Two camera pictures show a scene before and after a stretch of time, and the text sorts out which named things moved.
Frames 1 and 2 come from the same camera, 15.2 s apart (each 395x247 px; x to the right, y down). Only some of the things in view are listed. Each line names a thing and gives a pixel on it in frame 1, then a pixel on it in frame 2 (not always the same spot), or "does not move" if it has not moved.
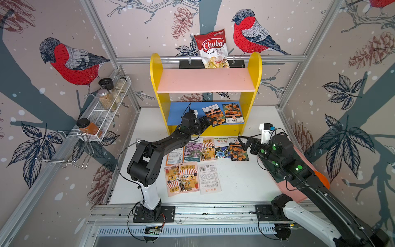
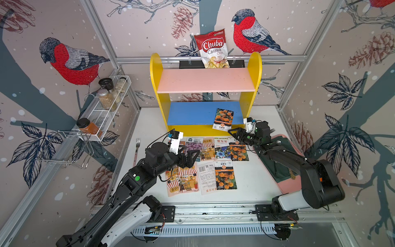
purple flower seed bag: (193, 151) does not move
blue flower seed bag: (222, 149) does not move
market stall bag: (172, 176) does not move
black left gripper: (203, 125) → (190, 161)
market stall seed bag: (208, 148) does not move
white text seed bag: (209, 178) does not move
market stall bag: (189, 181) does not move
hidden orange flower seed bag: (215, 115) → (224, 175)
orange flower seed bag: (233, 113) → (223, 120)
